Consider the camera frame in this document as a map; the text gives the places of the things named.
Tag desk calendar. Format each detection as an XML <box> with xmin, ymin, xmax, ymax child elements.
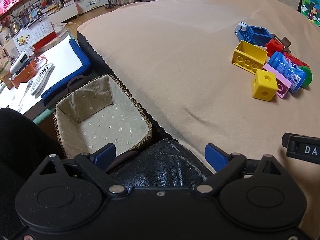
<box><xmin>12</xmin><ymin>16</ymin><xmax>57</xmax><ymax>54</ymax></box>

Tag fabric lined wicker basket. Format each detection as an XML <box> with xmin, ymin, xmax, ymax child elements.
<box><xmin>54</xmin><ymin>75</ymin><xmax>152</xmax><ymax>159</ymax></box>

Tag white tv console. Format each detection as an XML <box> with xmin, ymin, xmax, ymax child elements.
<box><xmin>48</xmin><ymin>2</ymin><xmax>79</xmax><ymax>24</ymax></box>

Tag blue mentos gum bottle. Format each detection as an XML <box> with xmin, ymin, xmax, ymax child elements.
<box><xmin>268</xmin><ymin>51</ymin><xmax>306</xmax><ymax>93</ymax></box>

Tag white remote control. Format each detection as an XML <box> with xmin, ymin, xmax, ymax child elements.
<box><xmin>30</xmin><ymin>63</ymin><xmax>55</xmax><ymax>95</ymax></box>

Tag beige blanket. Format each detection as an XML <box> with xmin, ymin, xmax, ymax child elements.
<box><xmin>78</xmin><ymin>0</ymin><xmax>319</xmax><ymax>239</ymax></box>

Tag white handheld device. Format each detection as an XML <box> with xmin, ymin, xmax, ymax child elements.
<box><xmin>10</xmin><ymin>51</ymin><xmax>34</xmax><ymax>75</ymax></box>

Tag blue hollow brick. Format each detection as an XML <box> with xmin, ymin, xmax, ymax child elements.
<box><xmin>248</xmin><ymin>25</ymin><xmax>273</xmax><ymax>47</ymax></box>

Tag yellow hollow brick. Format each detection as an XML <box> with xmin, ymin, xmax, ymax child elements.
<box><xmin>232</xmin><ymin>40</ymin><xmax>267</xmax><ymax>74</ymax></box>

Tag long red block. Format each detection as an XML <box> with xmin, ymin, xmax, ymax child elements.
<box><xmin>283</xmin><ymin>51</ymin><xmax>310</xmax><ymax>68</ymax></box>

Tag orange container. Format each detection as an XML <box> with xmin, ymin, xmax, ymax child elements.
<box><xmin>9</xmin><ymin>60</ymin><xmax>36</xmax><ymax>88</ymax></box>

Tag green plastic wheel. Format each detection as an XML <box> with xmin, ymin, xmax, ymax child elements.
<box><xmin>299</xmin><ymin>66</ymin><xmax>313</xmax><ymax>88</ymax></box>

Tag red cube block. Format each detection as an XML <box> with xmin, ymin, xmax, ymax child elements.
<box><xmin>265</xmin><ymin>38</ymin><xmax>284</xmax><ymax>57</ymax></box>

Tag mickey mouse picture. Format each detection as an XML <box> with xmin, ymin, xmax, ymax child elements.
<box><xmin>300</xmin><ymin>0</ymin><xmax>320</xmax><ymax>26</ymax></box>

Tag yellow cube block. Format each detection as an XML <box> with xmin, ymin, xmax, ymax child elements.
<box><xmin>252</xmin><ymin>69</ymin><xmax>278</xmax><ymax>101</ymax></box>

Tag pink brick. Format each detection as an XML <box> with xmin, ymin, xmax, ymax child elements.
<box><xmin>263</xmin><ymin>63</ymin><xmax>292</xmax><ymax>99</ymax></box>

